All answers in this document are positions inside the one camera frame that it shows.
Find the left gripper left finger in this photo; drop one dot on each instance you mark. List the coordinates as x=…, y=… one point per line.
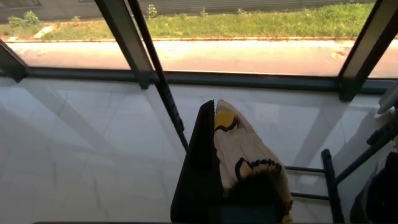
x=192, y=199

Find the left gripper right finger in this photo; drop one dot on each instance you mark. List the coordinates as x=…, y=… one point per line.
x=255, y=202

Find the cream printed garment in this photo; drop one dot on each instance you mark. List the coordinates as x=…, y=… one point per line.
x=236, y=146

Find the black clothes rack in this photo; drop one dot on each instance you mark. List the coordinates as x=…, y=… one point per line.
x=170, y=104

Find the black garment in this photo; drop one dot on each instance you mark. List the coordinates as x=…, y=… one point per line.
x=384, y=189

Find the window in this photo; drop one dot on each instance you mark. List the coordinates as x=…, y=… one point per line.
x=248, y=53

